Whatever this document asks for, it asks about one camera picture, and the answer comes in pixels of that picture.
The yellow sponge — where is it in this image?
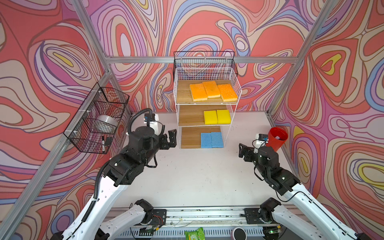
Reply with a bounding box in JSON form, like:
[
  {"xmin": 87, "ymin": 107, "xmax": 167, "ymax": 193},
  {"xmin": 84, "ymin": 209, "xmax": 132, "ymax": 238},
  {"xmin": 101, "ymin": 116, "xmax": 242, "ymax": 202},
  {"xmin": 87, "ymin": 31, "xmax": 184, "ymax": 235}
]
[
  {"xmin": 204, "ymin": 110, "xmax": 218, "ymax": 125},
  {"xmin": 217, "ymin": 110, "xmax": 232, "ymax": 125}
]

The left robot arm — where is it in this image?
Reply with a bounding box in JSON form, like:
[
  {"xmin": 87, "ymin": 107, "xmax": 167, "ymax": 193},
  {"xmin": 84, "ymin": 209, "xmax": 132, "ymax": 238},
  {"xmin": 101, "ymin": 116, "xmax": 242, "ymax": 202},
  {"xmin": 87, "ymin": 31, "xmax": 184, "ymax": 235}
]
[{"xmin": 52, "ymin": 126, "xmax": 177, "ymax": 240}]

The black marker in basket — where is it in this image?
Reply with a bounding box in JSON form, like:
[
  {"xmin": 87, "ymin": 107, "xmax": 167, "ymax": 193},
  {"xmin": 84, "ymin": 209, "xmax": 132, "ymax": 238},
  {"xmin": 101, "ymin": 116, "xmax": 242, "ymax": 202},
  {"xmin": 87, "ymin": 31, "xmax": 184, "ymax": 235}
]
[{"xmin": 102, "ymin": 136, "xmax": 106, "ymax": 154}]

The beige sponge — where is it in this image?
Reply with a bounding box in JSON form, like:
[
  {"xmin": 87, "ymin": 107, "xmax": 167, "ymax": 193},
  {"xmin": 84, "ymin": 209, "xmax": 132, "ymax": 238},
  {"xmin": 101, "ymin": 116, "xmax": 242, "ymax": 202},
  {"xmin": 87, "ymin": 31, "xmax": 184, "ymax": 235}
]
[{"xmin": 190, "ymin": 83, "xmax": 208, "ymax": 102}]

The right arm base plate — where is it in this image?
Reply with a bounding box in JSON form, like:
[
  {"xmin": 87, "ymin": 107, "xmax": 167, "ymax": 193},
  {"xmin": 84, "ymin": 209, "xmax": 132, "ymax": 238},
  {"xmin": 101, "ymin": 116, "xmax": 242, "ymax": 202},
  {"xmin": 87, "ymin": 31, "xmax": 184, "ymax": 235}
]
[{"xmin": 240, "ymin": 208, "xmax": 278, "ymax": 225}]

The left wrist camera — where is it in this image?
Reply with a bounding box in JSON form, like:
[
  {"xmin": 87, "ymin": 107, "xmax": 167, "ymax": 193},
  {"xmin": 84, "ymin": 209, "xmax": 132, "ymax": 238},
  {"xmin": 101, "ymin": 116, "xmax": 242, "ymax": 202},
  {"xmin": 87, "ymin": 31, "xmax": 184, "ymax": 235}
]
[{"xmin": 144, "ymin": 113, "xmax": 163, "ymax": 136}]

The black wire basket left wall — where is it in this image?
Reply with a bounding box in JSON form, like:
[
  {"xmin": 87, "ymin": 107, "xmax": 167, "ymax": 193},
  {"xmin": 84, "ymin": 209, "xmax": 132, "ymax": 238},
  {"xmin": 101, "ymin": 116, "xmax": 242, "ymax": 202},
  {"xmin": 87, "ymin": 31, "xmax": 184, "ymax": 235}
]
[{"xmin": 64, "ymin": 83, "xmax": 130, "ymax": 154}]

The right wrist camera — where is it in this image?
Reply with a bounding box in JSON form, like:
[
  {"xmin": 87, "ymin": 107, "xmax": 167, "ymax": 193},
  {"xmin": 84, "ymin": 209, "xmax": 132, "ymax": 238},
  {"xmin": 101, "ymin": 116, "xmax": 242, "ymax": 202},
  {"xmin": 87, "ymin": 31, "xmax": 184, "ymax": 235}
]
[{"xmin": 252, "ymin": 134, "xmax": 269, "ymax": 153}]

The black wire basket back wall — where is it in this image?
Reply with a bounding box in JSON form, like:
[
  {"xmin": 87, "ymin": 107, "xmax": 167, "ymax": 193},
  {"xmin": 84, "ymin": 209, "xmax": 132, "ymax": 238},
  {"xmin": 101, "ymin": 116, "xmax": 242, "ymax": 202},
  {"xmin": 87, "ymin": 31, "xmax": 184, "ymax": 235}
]
[{"xmin": 173, "ymin": 50, "xmax": 238, "ymax": 87}]

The black round speaker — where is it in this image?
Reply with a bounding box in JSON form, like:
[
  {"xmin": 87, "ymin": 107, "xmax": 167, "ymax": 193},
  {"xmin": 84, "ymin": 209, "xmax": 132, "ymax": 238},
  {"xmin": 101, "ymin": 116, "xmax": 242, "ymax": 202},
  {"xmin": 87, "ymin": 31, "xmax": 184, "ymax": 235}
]
[{"xmin": 231, "ymin": 227, "xmax": 247, "ymax": 240}]

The blue sponge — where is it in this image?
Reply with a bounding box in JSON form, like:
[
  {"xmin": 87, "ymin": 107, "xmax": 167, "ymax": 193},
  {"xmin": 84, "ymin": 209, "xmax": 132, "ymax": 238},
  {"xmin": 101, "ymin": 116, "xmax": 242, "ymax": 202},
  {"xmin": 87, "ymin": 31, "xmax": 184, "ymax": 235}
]
[
  {"xmin": 211, "ymin": 132, "xmax": 224, "ymax": 148},
  {"xmin": 201, "ymin": 133, "xmax": 213, "ymax": 149}
]

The orange sponge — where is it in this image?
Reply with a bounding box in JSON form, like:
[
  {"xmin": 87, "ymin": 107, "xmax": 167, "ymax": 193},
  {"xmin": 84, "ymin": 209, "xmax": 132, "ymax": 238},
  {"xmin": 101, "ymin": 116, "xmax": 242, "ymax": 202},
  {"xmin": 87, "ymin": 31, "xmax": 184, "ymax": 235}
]
[
  {"xmin": 218, "ymin": 84, "xmax": 238, "ymax": 102},
  {"xmin": 203, "ymin": 81, "xmax": 221, "ymax": 99}
]

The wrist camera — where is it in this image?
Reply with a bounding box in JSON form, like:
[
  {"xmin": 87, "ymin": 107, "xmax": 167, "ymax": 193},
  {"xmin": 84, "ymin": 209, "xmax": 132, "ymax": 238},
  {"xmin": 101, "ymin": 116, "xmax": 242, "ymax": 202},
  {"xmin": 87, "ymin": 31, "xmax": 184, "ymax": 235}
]
[
  {"xmin": 144, "ymin": 113, "xmax": 163, "ymax": 136},
  {"xmin": 252, "ymin": 134, "xmax": 269, "ymax": 153}
]

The green wipes packet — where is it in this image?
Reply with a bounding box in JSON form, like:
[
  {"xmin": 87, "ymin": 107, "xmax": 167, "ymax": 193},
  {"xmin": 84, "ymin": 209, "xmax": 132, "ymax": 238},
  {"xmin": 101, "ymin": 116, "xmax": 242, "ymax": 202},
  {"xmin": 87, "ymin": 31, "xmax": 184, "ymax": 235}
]
[{"xmin": 185, "ymin": 228, "xmax": 206, "ymax": 240}]

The silver tape roll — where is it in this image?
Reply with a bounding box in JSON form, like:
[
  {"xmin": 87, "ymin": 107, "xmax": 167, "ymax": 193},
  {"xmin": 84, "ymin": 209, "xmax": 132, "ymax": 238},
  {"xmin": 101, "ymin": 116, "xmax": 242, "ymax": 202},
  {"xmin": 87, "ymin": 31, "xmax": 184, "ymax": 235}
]
[{"xmin": 91, "ymin": 115, "xmax": 118, "ymax": 134}]

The black wire basket wall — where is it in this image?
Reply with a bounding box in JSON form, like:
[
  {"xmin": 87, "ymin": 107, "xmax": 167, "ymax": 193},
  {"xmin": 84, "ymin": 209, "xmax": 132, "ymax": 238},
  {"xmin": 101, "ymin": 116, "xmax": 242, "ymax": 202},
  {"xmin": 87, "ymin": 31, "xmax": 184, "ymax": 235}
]
[
  {"xmin": 173, "ymin": 50, "xmax": 238, "ymax": 87},
  {"xmin": 64, "ymin": 83, "xmax": 130, "ymax": 154}
]

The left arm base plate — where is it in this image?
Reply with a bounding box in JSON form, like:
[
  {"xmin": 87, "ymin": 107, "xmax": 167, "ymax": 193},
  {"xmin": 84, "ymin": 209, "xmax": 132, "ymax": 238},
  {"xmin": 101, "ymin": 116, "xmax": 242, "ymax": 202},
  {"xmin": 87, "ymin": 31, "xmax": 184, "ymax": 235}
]
[{"xmin": 135, "ymin": 209, "xmax": 167, "ymax": 227}]

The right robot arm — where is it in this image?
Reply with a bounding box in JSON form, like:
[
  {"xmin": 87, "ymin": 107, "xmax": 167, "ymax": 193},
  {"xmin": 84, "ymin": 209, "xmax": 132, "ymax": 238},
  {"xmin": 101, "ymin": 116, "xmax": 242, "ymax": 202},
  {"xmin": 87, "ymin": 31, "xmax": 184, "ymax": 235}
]
[{"xmin": 239, "ymin": 144, "xmax": 370, "ymax": 240}]

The red plastic cup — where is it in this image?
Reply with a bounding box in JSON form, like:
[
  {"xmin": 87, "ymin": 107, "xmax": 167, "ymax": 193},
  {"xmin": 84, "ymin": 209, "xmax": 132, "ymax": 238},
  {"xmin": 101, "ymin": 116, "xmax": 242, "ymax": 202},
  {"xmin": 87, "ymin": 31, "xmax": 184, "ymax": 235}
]
[{"xmin": 266, "ymin": 127, "xmax": 288, "ymax": 152}]

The white wire wooden shelf rack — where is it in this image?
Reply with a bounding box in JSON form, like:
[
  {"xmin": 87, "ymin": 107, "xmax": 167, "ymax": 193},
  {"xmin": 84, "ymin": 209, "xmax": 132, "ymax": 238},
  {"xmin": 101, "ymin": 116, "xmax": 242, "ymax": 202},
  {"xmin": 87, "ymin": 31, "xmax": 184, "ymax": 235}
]
[{"xmin": 173, "ymin": 68, "xmax": 242, "ymax": 149}]

